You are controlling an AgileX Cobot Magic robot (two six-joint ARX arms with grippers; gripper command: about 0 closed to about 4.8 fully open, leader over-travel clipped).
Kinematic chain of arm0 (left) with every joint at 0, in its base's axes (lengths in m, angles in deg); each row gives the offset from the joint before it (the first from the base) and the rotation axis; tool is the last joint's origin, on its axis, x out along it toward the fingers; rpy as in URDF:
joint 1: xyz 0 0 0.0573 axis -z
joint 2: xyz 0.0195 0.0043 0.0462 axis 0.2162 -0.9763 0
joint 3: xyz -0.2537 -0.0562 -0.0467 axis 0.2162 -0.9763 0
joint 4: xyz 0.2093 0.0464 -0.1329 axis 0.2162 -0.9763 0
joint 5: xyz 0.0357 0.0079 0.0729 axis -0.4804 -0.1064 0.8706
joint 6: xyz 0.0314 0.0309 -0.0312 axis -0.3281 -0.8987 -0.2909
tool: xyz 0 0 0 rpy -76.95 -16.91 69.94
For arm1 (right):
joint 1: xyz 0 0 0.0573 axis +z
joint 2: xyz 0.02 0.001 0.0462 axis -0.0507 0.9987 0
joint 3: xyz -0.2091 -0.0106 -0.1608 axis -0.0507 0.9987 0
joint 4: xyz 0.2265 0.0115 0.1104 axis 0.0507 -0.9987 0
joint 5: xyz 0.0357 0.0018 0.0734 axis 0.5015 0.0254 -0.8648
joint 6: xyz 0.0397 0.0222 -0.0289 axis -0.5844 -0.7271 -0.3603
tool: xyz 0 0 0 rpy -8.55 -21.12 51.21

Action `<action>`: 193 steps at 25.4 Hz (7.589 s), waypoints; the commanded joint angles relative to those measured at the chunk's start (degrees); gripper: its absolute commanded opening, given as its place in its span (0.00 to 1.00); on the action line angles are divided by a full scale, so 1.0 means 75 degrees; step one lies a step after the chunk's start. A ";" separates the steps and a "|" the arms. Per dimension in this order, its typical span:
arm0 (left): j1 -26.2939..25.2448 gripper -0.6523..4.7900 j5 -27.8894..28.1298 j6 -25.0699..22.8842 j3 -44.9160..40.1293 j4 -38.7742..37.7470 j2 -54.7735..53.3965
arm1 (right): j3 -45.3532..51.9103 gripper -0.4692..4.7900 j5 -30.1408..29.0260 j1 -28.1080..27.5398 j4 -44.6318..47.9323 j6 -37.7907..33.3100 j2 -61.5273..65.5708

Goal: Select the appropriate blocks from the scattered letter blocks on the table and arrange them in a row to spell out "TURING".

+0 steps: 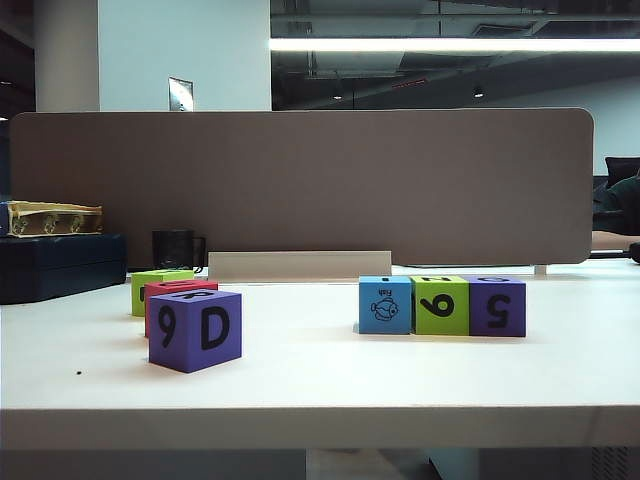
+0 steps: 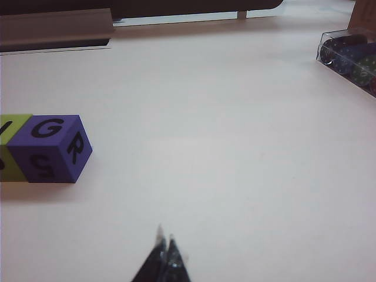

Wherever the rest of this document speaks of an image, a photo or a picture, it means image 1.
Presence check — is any white ceiling light strip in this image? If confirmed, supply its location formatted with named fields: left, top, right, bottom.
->
left=269, top=37, right=640, bottom=53

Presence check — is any grey vented panel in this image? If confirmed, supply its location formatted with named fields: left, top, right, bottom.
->
left=589, top=447, right=633, bottom=480

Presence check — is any purple block letter R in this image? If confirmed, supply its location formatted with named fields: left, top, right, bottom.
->
left=148, top=288, right=244, bottom=375

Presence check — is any dark blue case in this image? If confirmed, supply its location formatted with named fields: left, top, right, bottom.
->
left=0, top=232, right=129, bottom=305

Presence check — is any brown desk divider panel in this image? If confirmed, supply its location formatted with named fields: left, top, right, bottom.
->
left=8, top=107, right=596, bottom=266

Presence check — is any green block letter T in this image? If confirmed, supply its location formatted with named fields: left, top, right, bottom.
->
left=131, top=268, right=195, bottom=318

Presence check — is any silver wall plate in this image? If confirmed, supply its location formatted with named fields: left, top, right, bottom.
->
left=167, top=76, right=194, bottom=113

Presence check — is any red block letter U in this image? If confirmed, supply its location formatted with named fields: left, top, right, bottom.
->
left=144, top=279, right=220, bottom=339

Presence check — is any green block letter N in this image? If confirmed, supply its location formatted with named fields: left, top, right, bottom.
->
left=409, top=274, right=471, bottom=336

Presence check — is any dark green garment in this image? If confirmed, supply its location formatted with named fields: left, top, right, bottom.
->
left=593, top=174, right=640, bottom=235

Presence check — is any black mug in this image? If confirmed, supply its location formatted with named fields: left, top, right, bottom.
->
left=151, top=228, right=208, bottom=274

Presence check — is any brown wooden desk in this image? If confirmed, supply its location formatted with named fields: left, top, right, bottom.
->
left=592, top=229, right=640, bottom=254

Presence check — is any white round column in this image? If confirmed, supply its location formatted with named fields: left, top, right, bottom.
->
left=33, top=0, right=100, bottom=113

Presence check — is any black office chair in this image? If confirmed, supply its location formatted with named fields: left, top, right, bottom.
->
left=604, top=155, right=640, bottom=189

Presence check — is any purple block letter G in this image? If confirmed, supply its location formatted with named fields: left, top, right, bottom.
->
left=467, top=275, right=528, bottom=338

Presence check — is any blue block letter I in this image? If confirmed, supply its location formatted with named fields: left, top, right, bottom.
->
left=358, top=275, right=414, bottom=335

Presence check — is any yellow wooden box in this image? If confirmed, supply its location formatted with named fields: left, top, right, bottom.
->
left=7, top=199, right=105, bottom=237

